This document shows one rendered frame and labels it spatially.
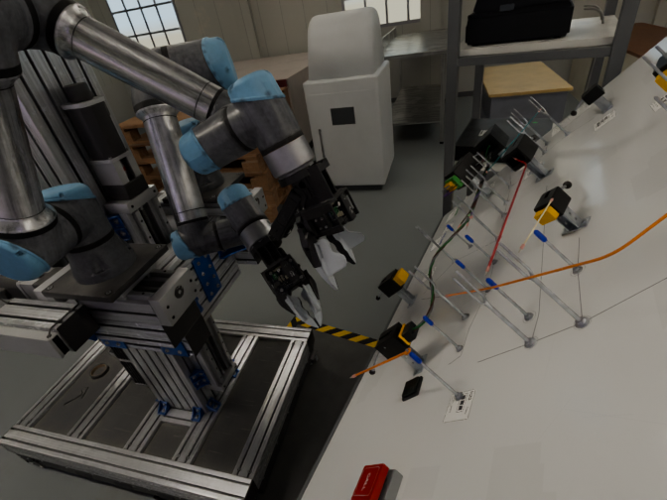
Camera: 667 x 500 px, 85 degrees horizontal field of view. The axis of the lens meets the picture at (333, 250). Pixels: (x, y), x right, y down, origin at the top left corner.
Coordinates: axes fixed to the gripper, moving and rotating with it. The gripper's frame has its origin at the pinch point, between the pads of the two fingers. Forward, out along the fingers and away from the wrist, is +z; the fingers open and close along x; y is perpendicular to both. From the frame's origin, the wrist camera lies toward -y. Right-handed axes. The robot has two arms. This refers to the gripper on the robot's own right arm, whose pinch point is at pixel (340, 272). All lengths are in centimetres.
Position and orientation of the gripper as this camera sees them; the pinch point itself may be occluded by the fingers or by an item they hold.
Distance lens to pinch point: 67.3
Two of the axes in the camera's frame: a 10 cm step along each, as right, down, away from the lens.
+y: 8.0, -2.2, -5.6
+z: 4.5, 8.4, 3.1
